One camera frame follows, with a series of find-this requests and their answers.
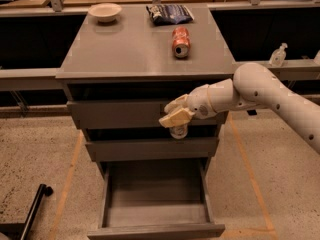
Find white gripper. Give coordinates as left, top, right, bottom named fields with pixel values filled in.
left=159, top=84, right=212, bottom=128

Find silver 7up can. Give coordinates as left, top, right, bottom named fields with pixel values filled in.
left=169, top=124, right=188, bottom=139

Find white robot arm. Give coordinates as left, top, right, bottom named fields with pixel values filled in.
left=159, top=63, right=320, bottom=153

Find grey middle drawer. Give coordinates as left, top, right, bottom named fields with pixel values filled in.
left=86, top=137, right=219, bottom=162

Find orange soda can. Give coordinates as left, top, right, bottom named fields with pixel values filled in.
left=172, top=26, right=191, bottom=58

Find grey drawer cabinet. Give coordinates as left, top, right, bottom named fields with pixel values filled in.
left=55, top=3, right=241, bottom=172

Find grey open bottom drawer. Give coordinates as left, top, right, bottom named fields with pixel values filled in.
left=88, top=159, right=225, bottom=240

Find grey top drawer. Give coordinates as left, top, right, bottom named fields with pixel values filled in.
left=66, top=96, right=233, bottom=130

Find blue chip bag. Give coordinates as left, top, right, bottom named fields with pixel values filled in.
left=146, top=4, right=194, bottom=26

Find white bowl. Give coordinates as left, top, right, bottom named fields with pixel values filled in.
left=88, top=3, right=122, bottom=23

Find black chair leg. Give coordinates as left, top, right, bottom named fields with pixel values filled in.
left=0, top=184, right=54, bottom=240

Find grey metal rail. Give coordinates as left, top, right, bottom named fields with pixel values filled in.
left=0, top=59, right=320, bottom=91

